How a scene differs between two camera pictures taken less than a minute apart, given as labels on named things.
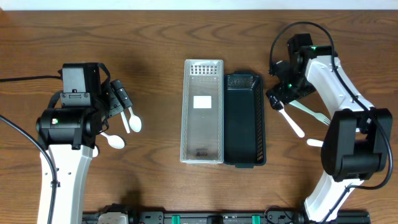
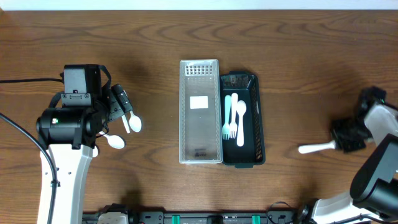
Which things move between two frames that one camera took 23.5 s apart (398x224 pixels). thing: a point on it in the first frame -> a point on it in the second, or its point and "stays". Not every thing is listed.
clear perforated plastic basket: (202, 121) stays
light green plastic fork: (318, 116) -> (226, 127)
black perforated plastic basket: (244, 144) stays
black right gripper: (285, 98) -> (341, 143)
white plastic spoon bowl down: (135, 122) stays
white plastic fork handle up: (295, 127) -> (240, 109)
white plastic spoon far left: (95, 152) stays
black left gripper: (114, 106) stays
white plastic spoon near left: (114, 140) stays
